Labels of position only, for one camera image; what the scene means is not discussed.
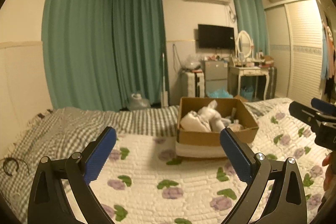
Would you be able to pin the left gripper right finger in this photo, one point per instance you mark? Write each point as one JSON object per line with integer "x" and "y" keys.
{"x": 286, "y": 202}

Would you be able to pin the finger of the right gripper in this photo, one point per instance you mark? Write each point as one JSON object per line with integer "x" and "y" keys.
{"x": 324, "y": 107}
{"x": 309, "y": 115}

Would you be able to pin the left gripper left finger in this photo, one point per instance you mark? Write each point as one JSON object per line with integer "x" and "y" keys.
{"x": 48, "y": 202}

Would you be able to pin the white sock with green patch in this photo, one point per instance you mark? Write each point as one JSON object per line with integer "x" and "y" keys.
{"x": 210, "y": 115}

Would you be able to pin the person's right hand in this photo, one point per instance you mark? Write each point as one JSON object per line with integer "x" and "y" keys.
{"x": 329, "y": 173}

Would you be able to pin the blue waste basket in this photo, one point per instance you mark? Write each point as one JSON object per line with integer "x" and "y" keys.
{"x": 247, "y": 92}

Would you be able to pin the white dressing table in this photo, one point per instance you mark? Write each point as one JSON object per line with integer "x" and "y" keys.
{"x": 249, "y": 72}

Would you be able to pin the white louvered wardrobe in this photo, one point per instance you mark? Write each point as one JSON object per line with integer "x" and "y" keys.
{"x": 295, "y": 43}

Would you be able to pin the white oval vanity mirror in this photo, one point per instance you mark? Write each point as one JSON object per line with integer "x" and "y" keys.
{"x": 244, "y": 45}

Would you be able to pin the white floral quilt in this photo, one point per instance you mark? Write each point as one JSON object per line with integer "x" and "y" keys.
{"x": 280, "y": 136}

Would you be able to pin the small grey fridge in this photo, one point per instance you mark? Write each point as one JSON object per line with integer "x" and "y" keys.
{"x": 216, "y": 76}

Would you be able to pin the white black suitcase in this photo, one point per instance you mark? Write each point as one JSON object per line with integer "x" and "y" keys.
{"x": 193, "y": 84}

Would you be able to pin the right teal curtain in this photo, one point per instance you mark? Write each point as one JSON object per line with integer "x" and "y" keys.
{"x": 251, "y": 18}

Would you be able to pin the brown cardboard box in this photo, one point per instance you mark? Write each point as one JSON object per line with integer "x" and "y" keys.
{"x": 224, "y": 107}

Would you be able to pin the clear water jug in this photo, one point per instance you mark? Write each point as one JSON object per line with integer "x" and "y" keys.
{"x": 137, "y": 102}

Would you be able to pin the white leaning pole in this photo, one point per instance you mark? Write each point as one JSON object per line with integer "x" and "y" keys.
{"x": 164, "y": 93}

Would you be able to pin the large teal curtain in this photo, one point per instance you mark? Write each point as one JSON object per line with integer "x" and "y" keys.
{"x": 97, "y": 53}

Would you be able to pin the black wall television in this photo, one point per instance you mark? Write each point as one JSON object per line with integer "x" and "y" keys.
{"x": 216, "y": 37}

